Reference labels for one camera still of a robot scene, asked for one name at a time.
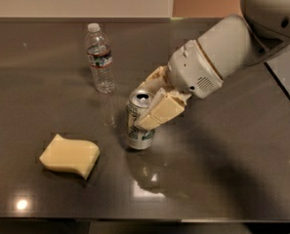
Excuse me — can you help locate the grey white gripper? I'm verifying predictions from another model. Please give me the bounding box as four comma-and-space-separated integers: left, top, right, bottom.
135, 40, 223, 131

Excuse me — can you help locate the silver 7up soda can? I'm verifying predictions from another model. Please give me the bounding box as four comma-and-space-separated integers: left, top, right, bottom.
126, 88, 156, 151

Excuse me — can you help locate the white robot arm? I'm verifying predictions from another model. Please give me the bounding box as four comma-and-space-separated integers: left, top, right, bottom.
135, 0, 290, 130

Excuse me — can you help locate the yellow wavy sponge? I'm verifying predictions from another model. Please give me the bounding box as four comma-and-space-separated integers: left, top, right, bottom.
39, 134, 100, 179

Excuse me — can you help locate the clear plastic water bottle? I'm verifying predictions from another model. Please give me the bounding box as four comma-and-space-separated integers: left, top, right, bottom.
85, 23, 115, 94

